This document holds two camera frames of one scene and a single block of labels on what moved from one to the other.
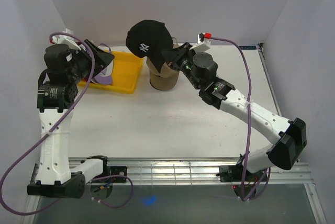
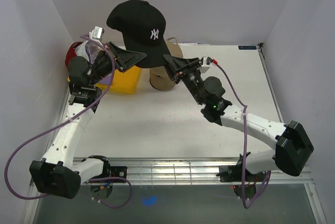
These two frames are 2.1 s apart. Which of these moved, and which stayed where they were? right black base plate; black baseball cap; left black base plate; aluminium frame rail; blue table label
Moved: black baseball cap
Stayed: blue table label; right black base plate; left black base plate; aluminium frame rail
